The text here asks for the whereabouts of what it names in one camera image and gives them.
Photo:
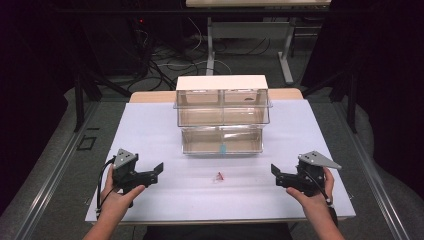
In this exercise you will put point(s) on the white-topped clear drawer cabinet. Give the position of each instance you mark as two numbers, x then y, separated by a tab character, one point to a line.
221	82

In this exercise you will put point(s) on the clear plastic drawer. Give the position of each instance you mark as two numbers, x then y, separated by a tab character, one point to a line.
213	115
206	141

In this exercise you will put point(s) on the black metal stand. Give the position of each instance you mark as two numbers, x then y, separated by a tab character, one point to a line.
80	100
350	100

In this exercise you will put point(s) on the small blue item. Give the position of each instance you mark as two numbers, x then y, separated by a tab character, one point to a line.
222	149

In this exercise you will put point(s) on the small dark item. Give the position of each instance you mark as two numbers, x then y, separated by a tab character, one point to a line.
249	98

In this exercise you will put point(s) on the person's left hand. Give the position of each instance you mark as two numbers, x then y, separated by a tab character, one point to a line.
115	200

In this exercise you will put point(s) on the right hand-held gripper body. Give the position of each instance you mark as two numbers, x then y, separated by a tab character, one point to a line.
311	175

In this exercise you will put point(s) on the white table mat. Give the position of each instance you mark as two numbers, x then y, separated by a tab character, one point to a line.
156	133

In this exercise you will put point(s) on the person's right hand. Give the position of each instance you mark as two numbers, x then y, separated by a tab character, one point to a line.
315	201

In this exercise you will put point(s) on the wooden table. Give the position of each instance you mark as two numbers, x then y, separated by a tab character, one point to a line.
151	96

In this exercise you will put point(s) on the black computer tower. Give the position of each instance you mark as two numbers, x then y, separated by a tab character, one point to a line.
113	46

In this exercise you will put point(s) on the person's dark clothing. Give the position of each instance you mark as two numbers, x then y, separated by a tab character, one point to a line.
216	232

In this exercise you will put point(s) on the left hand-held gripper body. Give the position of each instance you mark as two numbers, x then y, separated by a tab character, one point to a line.
124	168

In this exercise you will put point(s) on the small red item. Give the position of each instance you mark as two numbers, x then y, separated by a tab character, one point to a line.
219	177

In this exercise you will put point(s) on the aluminium floor rail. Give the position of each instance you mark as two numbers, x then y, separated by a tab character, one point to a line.
50	180
373	186

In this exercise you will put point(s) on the desk with grey metal legs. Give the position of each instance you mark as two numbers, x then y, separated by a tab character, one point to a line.
250	30

